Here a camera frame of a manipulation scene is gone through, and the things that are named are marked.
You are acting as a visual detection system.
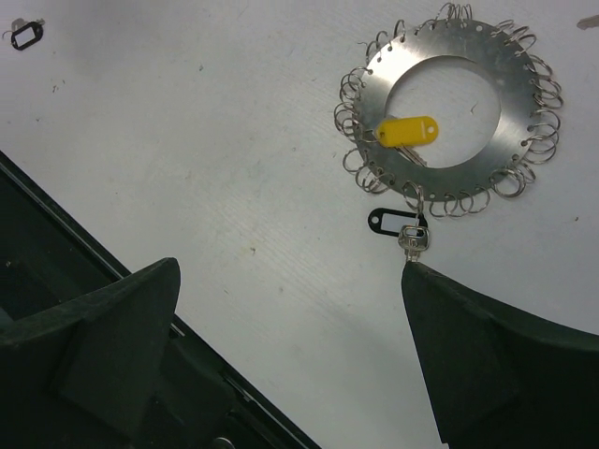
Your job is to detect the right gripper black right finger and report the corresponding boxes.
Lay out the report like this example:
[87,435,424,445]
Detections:
[402,262,598,448]

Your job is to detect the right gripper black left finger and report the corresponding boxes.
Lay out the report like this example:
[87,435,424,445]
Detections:
[1,258,181,448]

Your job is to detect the steel keyring disc with rings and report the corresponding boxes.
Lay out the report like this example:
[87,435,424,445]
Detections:
[333,2,563,218]

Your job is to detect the black tag key near disc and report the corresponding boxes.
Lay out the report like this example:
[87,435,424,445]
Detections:
[367,208,431,262]

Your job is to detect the yellow tag key on disc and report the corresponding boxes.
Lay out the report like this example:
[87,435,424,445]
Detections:
[368,116,439,167]

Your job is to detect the black tag key loose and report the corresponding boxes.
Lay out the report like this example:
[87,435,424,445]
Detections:
[1,18,45,51]

